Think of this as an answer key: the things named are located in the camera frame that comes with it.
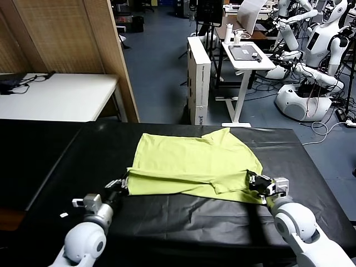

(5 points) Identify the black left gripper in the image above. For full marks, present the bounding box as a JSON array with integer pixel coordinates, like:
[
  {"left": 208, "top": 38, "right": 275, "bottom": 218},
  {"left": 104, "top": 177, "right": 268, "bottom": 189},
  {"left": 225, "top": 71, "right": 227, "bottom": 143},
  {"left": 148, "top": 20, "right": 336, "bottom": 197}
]
[{"left": 104, "top": 172, "right": 131, "bottom": 209}]

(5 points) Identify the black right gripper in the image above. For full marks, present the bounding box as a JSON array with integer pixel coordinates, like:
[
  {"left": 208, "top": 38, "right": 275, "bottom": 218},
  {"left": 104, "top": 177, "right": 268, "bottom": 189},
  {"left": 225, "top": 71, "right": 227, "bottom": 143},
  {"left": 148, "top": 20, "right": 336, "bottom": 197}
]
[{"left": 246, "top": 169, "right": 276, "bottom": 206}]

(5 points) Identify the yellow-green t-shirt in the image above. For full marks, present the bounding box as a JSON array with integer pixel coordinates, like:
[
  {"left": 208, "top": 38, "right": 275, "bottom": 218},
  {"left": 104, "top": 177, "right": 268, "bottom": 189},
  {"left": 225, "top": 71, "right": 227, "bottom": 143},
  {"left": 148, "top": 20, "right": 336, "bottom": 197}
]
[{"left": 126, "top": 127, "right": 269, "bottom": 205}]

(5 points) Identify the black plastic table cover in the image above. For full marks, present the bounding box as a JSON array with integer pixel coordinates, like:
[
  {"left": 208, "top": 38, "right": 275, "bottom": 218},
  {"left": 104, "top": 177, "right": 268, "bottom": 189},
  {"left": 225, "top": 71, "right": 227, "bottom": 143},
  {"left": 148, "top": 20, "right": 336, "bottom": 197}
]
[{"left": 16, "top": 122, "right": 356, "bottom": 267}]

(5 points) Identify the white rectangular table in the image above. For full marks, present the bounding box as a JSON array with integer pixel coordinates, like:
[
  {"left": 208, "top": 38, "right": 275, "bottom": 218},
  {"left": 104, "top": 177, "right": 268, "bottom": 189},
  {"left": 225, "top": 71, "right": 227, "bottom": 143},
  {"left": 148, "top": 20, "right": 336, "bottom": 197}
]
[{"left": 0, "top": 72, "right": 129, "bottom": 123}]

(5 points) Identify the tall white cardboard box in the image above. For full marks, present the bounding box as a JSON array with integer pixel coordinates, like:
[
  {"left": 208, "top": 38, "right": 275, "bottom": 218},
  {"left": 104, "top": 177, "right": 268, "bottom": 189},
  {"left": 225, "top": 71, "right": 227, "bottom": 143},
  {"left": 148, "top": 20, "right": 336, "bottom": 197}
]
[{"left": 186, "top": 36, "right": 211, "bottom": 126}]

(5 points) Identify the white adjustable side desk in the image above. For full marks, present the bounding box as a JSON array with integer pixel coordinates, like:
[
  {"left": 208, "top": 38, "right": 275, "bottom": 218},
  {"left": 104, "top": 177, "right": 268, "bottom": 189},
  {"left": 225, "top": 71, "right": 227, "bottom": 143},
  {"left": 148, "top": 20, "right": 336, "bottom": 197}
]
[{"left": 215, "top": 41, "right": 276, "bottom": 128}]

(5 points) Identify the black tripod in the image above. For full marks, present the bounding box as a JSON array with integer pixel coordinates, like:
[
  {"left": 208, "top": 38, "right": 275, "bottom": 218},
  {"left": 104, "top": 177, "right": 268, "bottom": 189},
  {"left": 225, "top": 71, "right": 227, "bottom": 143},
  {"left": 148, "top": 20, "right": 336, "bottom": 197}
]
[{"left": 335, "top": 23, "right": 356, "bottom": 117}]

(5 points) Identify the grey laptop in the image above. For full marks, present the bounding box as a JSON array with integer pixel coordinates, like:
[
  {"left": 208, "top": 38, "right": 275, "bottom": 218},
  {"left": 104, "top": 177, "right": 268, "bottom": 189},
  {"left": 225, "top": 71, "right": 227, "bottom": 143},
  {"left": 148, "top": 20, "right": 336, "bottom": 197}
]
[{"left": 228, "top": 44, "right": 261, "bottom": 61}]

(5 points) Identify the black pouch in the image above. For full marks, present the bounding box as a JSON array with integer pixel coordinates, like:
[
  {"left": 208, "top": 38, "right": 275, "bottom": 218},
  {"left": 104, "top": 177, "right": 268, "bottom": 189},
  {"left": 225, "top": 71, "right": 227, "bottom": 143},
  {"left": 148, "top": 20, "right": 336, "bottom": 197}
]
[{"left": 0, "top": 79, "right": 23, "bottom": 90}]

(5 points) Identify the brown desk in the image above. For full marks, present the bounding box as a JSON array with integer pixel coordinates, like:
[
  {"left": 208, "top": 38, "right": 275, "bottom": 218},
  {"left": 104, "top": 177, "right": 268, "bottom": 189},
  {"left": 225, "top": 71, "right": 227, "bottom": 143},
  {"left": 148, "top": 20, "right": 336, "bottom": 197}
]
[{"left": 213, "top": 15, "right": 280, "bottom": 42}]

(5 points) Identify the white humanoid robot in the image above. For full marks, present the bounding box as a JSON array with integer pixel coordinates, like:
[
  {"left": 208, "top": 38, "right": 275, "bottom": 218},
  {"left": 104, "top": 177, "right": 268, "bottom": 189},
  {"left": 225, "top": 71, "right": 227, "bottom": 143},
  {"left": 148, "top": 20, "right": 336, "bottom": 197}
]
[
  {"left": 265, "top": 0, "right": 352, "bottom": 122},
  {"left": 274, "top": 0, "right": 319, "bottom": 53}
]

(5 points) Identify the white bottle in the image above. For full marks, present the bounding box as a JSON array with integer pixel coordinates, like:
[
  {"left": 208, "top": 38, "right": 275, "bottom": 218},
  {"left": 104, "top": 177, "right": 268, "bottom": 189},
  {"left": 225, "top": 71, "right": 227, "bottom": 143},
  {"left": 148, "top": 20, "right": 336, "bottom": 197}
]
[{"left": 224, "top": 23, "right": 233, "bottom": 45}]

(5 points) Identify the black bin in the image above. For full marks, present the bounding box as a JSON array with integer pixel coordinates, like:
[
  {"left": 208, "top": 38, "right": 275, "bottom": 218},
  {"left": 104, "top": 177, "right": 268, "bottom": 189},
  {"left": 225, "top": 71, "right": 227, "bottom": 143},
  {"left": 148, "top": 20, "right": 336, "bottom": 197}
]
[{"left": 131, "top": 15, "right": 145, "bottom": 33}]

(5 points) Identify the white curved panel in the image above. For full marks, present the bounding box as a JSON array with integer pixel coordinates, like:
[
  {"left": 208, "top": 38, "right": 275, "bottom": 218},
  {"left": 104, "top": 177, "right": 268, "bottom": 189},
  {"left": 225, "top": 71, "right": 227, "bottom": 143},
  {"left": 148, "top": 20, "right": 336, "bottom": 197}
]
[{"left": 236, "top": 0, "right": 268, "bottom": 37}]

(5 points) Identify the black monitor on stand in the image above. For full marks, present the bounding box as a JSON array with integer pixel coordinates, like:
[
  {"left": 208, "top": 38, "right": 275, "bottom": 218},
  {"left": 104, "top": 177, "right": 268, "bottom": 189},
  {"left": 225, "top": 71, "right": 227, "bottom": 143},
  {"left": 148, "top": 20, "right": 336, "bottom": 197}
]
[{"left": 194, "top": 0, "right": 225, "bottom": 37}]

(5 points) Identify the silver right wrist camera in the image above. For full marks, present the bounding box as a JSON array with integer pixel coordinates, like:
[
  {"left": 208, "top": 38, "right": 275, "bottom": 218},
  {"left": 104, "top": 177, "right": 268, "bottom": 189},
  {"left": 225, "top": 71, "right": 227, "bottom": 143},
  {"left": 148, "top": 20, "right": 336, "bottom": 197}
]
[{"left": 268, "top": 177, "right": 290, "bottom": 199}]

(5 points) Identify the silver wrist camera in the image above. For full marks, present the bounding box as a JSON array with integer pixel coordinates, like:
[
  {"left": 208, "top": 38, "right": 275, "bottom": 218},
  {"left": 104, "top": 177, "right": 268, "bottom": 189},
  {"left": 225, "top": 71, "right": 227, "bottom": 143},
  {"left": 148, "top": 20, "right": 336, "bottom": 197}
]
[
  {"left": 71, "top": 194, "right": 103, "bottom": 214},
  {"left": 268, "top": 177, "right": 290, "bottom": 199}
]

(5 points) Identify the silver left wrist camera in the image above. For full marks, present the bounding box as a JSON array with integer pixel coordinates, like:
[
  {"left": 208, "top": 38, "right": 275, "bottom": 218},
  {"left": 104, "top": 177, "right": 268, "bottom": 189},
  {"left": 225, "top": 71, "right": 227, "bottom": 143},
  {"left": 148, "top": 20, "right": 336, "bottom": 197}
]
[{"left": 71, "top": 194, "right": 103, "bottom": 214}]

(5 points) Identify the white floor cable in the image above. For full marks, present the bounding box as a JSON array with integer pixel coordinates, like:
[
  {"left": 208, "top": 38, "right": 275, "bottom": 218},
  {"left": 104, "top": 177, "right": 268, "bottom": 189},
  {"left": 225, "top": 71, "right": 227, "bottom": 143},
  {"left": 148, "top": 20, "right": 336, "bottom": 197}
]
[{"left": 301, "top": 118, "right": 348, "bottom": 146}]

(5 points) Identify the black cable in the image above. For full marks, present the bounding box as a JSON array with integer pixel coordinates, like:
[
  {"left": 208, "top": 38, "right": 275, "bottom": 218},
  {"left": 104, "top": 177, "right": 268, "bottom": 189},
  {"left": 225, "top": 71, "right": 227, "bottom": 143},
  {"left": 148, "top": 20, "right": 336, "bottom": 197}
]
[{"left": 11, "top": 70, "right": 57, "bottom": 95}]

